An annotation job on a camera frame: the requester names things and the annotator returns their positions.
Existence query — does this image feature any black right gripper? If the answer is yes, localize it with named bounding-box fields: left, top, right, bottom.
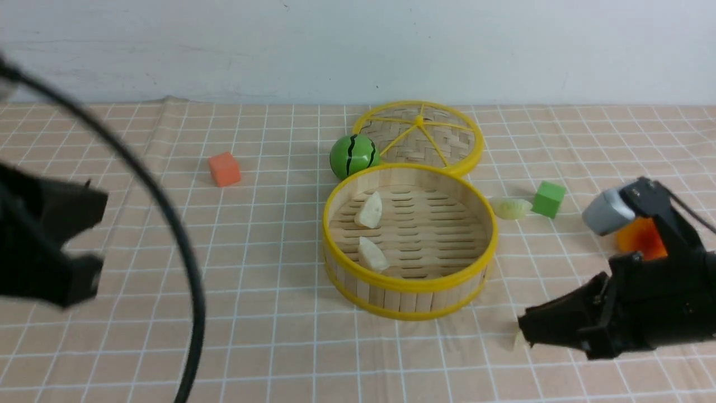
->
left=517, top=252, right=715, bottom=360

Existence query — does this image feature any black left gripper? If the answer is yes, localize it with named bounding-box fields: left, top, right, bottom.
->
left=1, top=164, right=109, bottom=308

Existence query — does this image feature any pale green dumpling front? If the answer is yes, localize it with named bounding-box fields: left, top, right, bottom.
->
left=512, top=330, right=528, bottom=350

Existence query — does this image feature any pale green dumpling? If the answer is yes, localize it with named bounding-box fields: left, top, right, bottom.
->
left=489, top=196, right=533, bottom=221
left=512, top=330, right=528, bottom=350

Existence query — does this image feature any white dumpling front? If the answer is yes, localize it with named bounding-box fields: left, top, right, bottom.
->
left=357, top=237, right=390, bottom=273

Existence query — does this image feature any white dumpling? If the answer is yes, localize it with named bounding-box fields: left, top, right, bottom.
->
left=357, top=237, right=390, bottom=273
left=355, top=191, right=383, bottom=229

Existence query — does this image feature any bamboo steamer tray yellow rim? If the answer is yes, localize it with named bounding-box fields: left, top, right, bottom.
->
left=322, top=163, right=499, bottom=321

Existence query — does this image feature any bamboo steamer lid yellow rim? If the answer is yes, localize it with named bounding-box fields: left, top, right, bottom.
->
left=351, top=100, right=485, bottom=176

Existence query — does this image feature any orange pear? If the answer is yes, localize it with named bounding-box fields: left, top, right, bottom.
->
left=615, top=218, right=667, bottom=260

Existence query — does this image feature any green cube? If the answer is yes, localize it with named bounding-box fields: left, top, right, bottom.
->
left=531, top=181, right=566, bottom=219

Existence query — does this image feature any orange cube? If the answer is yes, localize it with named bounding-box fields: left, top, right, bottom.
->
left=208, top=152, right=242, bottom=187

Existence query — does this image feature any beige checkered tablecloth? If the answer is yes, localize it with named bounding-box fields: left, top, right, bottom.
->
left=1, top=99, right=715, bottom=402

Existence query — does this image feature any green watermelon ball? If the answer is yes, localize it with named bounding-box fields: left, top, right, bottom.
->
left=329, top=134, right=381, bottom=181

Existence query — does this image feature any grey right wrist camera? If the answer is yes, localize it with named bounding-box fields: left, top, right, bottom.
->
left=582, top=177, right=675, bottom=236

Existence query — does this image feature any black right camera cable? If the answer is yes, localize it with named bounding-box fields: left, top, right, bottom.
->
left=666, top=190, right=716, bottom=235

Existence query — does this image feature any black camera cable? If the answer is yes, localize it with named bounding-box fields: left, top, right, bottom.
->
left=0, top=53, right=206, bottom=403
left=666, top=190, right=716, bottom=235

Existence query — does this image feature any black left camera cable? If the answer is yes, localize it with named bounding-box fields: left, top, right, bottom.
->
left=0, top=53, right=206, bottom=403

